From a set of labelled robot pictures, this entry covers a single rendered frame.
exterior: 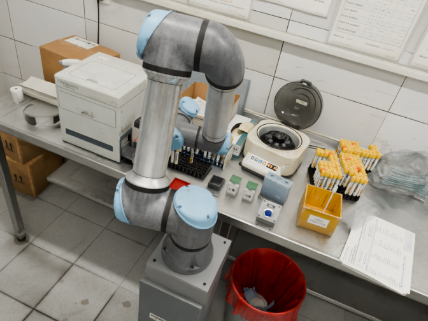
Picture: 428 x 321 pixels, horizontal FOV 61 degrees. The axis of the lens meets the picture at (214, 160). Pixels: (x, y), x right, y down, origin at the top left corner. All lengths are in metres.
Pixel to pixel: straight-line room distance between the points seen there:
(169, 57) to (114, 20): 1.22
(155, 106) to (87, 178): 1.53
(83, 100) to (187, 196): 0.66
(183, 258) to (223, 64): 0.52
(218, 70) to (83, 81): 0.69
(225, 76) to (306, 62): 0.88
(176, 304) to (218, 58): 0.70
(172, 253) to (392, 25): 1.17
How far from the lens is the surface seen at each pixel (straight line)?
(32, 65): 2.56
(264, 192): 1.42
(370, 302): 2.12
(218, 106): 0.96
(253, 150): 1.53
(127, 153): 1.48
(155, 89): 0.86
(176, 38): 0.83
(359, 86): 1.71
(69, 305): 2.14
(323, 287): 2.05
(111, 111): 1.37
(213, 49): 0.82
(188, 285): 1.06
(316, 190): 1.42
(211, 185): 1.39
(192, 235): 0.94
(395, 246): 1.48
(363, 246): 1.41
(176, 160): 1.45
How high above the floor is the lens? 1.83
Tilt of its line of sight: 38 degrees down
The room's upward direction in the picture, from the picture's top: 11 degrees clockwise
